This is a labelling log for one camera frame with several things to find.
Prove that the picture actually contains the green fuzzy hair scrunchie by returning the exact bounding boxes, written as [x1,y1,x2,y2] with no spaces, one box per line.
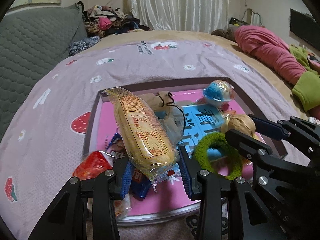
[193,132,242,180]

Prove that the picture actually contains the dark shallow box tray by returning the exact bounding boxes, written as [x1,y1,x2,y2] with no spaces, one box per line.
[82,76,288,227]

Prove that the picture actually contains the walnut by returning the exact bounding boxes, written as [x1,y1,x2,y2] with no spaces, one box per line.
[220,114,255,137]

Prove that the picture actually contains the blue oreo cookie packet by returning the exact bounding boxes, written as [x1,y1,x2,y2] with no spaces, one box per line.
[106,132,152,200]

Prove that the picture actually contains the pink quilted duvet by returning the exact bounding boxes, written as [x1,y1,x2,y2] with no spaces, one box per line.
[234,25,319,119]

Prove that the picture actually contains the red white blue toy egg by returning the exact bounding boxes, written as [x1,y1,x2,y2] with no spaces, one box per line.
[72,150,132,222]

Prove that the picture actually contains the white satin curtain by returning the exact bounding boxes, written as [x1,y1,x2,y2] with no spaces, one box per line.
[125,0,229,33]

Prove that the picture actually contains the green fleece blanket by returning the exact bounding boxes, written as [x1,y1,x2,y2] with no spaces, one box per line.
[289,44,319,112]

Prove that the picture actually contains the black wall television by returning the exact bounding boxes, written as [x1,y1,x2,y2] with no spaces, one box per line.
[290,9,320,50]

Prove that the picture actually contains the orange packaged rice cracker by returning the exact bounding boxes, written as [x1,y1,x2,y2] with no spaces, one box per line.
[103,87,179,187]

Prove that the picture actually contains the pile of clothes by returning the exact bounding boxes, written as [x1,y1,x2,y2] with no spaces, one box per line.
[78,2,152,38]

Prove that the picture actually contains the beige mesh drawstring pouch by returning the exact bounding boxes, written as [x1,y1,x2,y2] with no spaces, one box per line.
[139,91,185,145]

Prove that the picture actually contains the blue patterned cloth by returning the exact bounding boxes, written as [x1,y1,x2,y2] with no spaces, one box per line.
[68,36,100,56]

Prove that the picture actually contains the grey quilted headboard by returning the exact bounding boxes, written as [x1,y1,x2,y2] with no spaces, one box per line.
[1,3,87,135]

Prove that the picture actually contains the pink and blue book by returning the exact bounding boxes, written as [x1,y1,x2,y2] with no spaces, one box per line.
[104,88,256,216]

